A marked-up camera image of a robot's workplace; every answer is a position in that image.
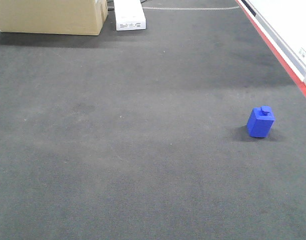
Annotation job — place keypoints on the large cardboard box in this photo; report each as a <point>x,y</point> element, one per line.
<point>63,17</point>

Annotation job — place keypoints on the white wall panel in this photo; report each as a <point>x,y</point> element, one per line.
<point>285,22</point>

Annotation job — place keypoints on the long white carton box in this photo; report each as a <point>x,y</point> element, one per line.
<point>129,15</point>

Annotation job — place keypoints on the blue block with knob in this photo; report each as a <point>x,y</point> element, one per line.
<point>260,121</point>

